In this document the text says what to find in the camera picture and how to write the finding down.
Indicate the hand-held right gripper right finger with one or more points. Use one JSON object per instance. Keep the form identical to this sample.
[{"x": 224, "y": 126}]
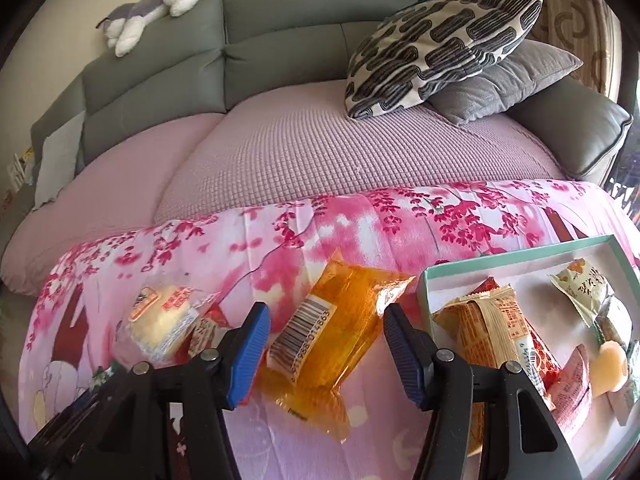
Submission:
[{"x": 402, "y": 360}]

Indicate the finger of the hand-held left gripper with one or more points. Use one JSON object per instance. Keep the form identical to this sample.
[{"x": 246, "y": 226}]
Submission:
[{"x": 75, "y": 435}]

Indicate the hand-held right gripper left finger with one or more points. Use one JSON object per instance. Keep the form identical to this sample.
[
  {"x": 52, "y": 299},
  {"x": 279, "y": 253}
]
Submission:
[{"x": 247, "y": 360}]

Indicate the small red snack packet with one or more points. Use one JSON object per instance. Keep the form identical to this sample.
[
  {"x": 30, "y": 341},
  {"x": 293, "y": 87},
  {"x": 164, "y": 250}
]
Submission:
[{"x": 205, "y": 332}]

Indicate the clear green-edged snack packet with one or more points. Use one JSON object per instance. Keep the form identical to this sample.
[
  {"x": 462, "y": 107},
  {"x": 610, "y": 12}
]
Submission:
[{"x": 102, "y": 379}]

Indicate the orange transparent snack packet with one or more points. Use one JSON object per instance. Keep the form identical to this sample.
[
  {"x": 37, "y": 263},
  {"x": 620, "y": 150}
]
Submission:
[{"x": 340, "y": 325}]

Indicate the orange and white snack packet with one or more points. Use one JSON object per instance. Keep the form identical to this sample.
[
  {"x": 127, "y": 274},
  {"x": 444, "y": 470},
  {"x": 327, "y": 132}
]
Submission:
[{"x": 480, "y": 330}]

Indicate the clear yellow cake packet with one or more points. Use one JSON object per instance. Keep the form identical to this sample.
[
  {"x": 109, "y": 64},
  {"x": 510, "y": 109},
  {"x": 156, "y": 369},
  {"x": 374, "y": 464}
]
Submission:
[{"x": 160, "y": 325}]

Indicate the large red gold-print packet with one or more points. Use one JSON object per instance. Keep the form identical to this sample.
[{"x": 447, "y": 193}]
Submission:
[{"x": 542, "y": 360}]

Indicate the teal-edged white box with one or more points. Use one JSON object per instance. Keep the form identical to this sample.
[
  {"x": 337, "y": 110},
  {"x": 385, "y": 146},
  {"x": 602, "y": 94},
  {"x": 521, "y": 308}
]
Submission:
[{"x": 525, "y": 265}]

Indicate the pink snack packet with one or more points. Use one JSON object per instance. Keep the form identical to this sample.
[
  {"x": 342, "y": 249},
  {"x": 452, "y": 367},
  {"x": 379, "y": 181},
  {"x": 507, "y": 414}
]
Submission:
[{"x": 575, "y": 390}]

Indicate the cream snack packet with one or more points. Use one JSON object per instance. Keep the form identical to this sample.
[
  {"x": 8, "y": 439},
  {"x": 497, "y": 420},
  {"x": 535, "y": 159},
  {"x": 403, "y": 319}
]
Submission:
[{"x": 582, "y": 285}]

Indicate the round yellow pastry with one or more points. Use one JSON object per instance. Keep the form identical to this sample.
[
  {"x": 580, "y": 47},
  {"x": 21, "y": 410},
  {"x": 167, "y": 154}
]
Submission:
[{"x": 612, "y": 367}]

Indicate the printed pink cartoon blanket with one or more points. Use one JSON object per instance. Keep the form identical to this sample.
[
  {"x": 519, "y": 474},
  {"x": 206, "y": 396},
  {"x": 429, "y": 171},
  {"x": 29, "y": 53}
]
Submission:
[{"x": 350, "y": 240}]

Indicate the small grey-green snack packet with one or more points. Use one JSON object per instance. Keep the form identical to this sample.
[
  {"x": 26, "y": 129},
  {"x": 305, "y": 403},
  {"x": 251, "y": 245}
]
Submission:
[{"x": 607, "y": 332}]

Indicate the pink quilted sofa cover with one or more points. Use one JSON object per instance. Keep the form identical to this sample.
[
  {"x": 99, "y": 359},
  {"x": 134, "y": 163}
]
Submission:
[{"x": 300, "y": 150}]

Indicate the pale green snack packet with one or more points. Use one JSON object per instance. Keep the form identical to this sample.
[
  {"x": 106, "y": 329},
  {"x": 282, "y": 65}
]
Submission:
[{"x": 625, "y": 402}]

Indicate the colourful books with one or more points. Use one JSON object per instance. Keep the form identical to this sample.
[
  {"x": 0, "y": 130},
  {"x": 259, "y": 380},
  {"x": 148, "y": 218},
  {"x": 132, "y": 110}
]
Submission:
[{"x": 20, "y": 170}]

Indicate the pale grey cushion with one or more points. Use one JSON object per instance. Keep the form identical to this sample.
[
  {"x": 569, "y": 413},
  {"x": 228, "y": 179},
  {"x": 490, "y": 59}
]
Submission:
[{"x": 57, "y": 160}]

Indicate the grey pillow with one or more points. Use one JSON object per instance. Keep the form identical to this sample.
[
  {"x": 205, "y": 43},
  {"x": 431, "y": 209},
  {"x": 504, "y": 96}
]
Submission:
[{"x": 510, "y": 85}]

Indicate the black and white patterned pillow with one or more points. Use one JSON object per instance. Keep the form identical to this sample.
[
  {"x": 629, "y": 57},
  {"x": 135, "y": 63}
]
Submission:
[{"x": 440, "y": 50}]

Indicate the grey sofa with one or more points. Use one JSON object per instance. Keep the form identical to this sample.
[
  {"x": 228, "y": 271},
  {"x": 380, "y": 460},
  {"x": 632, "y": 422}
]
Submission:
[{"x": 280, "y": 20}]

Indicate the grey and white plush toy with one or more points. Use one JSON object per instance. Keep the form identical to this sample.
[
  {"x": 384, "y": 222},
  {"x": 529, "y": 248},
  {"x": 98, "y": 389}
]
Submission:
[{"x": 150, "y": 10}]

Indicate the patterned beige curtain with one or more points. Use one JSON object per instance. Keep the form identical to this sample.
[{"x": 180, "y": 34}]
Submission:
[{"x": 565, "y": 10}]

